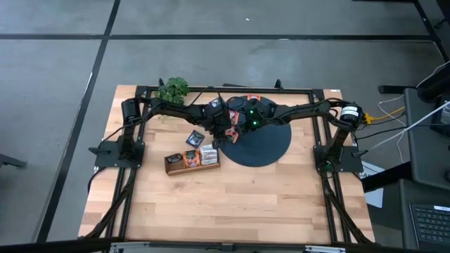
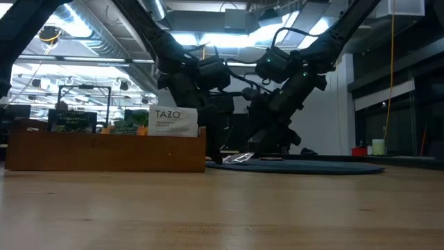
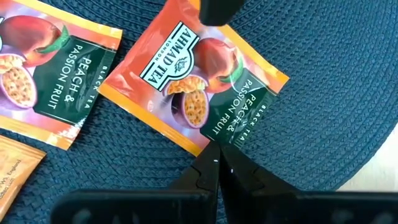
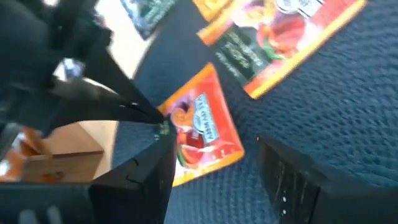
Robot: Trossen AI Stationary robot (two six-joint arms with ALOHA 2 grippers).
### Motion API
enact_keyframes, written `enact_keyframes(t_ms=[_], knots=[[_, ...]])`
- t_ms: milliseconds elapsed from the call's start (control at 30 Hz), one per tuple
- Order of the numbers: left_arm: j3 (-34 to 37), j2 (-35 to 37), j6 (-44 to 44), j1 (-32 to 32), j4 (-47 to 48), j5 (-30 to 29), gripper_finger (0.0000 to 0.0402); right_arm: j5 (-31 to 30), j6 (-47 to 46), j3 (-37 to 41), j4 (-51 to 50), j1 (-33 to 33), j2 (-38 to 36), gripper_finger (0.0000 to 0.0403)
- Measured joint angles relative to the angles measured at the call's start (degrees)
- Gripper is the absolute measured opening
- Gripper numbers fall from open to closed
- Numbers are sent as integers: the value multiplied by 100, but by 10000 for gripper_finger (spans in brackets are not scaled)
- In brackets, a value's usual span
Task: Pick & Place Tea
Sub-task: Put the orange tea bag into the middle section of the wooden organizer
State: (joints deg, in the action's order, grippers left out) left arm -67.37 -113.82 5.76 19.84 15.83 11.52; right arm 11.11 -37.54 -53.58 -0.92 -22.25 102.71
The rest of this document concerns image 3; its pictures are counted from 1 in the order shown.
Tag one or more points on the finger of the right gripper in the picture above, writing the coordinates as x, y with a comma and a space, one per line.
219, 12

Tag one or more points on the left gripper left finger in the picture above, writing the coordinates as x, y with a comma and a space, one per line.
199, 183

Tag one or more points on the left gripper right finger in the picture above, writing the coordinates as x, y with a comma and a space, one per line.
248, 186

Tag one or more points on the peach passion fruit tea packet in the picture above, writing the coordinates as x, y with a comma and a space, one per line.
62, 77
174, 62

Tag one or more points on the dark blue round placemat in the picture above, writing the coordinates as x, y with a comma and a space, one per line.
326, 109

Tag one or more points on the plain orange tea packet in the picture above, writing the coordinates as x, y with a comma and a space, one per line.
15, 168

